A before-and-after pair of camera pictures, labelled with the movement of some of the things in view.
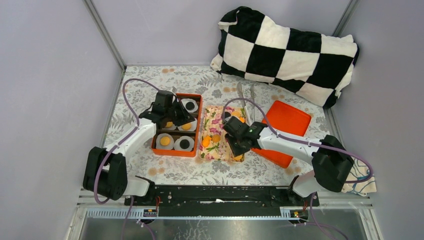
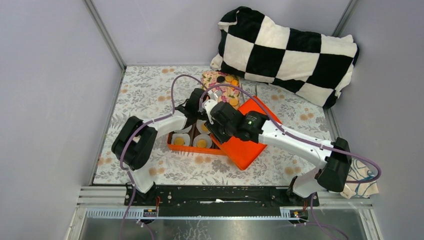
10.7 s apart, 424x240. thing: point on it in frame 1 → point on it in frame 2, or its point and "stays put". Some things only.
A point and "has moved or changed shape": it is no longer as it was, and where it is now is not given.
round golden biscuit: (186, 126) has moved or changed shape
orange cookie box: (181, 140) has moved or changed shape
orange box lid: (287, 119) → (243, 152)
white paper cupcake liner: (177, 143) → (187, 129)
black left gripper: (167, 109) → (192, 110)
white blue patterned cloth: (359, 170) stays put
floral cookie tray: (213, 145) → (226, 86)
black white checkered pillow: (252, 45) stays put
